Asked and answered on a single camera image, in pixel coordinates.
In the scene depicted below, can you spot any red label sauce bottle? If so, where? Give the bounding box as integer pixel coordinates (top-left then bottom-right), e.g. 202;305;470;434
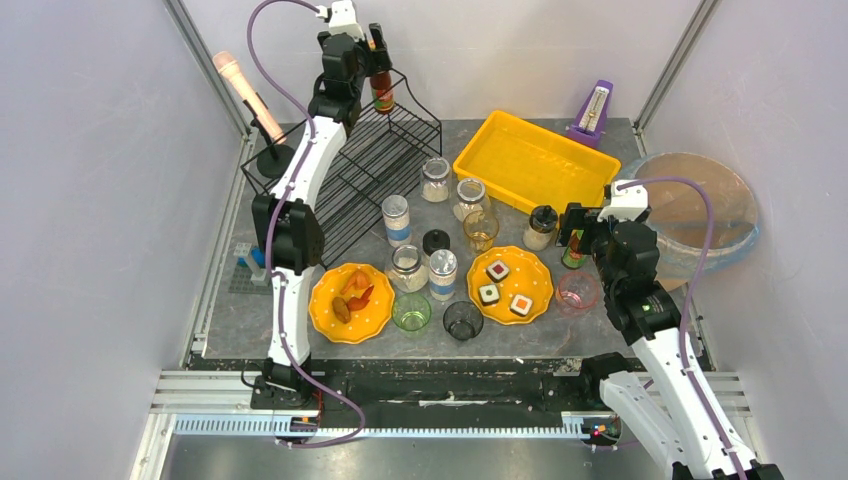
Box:
369;71;395;114

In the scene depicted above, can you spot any green label sauce bottle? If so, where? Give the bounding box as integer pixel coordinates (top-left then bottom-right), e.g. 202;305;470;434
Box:
561;230;586;270

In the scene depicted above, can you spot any black cap shaker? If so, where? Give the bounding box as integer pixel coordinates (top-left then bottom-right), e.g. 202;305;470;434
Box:
522;205;558;251
422;229;451;257

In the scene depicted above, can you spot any blue band spice jar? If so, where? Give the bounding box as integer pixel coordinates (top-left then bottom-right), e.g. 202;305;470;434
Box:
381;194;412;247
429;249;458;302

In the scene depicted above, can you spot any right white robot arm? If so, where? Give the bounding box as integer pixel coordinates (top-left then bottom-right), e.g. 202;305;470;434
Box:
560;203;782;479

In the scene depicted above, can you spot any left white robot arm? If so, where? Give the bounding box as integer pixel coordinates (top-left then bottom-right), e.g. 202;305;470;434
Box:
255;20;392;405

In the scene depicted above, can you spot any pink glass cup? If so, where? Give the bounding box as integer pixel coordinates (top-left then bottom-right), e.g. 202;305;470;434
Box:
555;271;600;317

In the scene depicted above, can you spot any yellow plate with sushi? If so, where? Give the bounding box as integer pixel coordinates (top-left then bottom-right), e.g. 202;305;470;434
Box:
466;246;553;325

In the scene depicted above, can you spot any round bin with plastic liner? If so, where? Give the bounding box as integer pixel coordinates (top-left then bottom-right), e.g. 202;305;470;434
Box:
616;152;759;291

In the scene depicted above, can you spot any orange centre sushi piece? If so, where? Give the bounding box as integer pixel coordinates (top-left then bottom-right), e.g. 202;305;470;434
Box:
509;294;534;317

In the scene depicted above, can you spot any yellow plastic bin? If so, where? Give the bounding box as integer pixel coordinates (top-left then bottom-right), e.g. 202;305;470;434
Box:
453;110;621;213

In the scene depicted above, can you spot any red centre sushi piece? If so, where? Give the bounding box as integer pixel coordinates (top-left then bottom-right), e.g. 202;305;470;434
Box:
485;259;511;283

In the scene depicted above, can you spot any purple metronome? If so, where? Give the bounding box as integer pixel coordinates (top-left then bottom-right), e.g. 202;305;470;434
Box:
566;80;614;149

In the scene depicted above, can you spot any amber glass cup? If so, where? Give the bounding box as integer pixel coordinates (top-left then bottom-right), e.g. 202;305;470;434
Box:
463;210;500;255

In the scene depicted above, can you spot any green centre sushi piece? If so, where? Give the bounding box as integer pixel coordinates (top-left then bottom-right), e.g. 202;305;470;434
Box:
477;283;501;306

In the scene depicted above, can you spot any open glass jar middle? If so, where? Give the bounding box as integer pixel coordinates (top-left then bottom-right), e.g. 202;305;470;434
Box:
452;177;491;222

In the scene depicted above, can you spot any open glass jar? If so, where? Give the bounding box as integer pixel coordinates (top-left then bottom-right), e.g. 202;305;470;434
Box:
384;244;429;293
452;177;491;222
421;157;450;203

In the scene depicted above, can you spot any open glass jar back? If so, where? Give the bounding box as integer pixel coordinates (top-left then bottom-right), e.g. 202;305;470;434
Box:
421;157;450;203

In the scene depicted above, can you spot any pink microphone on stand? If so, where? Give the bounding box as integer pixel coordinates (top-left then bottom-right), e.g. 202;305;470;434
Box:
213;51;294;179

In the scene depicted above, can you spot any dark glass cup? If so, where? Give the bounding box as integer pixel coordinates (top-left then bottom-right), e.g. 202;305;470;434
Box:
442;301;484;341

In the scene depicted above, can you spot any open glass jar front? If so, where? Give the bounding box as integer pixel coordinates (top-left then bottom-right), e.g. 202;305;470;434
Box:
384;244;429;293

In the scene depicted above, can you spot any green glass cup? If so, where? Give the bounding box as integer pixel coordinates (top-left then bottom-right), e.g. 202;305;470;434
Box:
392;293;432;332

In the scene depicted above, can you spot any orange chicken wing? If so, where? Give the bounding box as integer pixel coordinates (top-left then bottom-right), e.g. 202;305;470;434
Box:
340;269;372;295

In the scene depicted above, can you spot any red chicken wing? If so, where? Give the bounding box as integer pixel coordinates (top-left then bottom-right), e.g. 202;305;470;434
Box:
346;285;374;312

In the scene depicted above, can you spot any yellow plate with chicken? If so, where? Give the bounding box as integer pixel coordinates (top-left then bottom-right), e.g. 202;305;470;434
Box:
309;263;396;344

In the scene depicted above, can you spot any grey lego baseplate with bricks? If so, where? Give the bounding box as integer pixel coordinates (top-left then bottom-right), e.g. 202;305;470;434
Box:
228;242;272;295

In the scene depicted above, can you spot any brown chicken piece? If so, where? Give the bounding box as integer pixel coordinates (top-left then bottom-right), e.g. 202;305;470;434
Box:
331;297;351;324

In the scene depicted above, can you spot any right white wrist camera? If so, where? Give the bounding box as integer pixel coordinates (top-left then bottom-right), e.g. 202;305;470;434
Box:
598;180;649;222

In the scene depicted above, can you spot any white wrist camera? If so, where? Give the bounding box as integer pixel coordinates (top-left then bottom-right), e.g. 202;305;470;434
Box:
316;0;366;42
598;180;649;222

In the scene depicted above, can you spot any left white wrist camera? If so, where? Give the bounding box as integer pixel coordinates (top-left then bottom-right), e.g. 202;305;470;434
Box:
316;0;366;42

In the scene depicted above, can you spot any black wire rack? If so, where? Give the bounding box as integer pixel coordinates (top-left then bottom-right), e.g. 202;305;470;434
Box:
240;63;443;270

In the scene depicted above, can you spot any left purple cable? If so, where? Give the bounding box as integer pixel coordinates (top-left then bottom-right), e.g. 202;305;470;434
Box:
246;0;367;450

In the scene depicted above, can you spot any purple cable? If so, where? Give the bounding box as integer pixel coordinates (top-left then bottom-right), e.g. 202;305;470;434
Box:
616;176;750;480
246;0;367;450

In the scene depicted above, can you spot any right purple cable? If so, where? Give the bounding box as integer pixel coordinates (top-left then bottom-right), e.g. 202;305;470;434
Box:
616;176;750;480

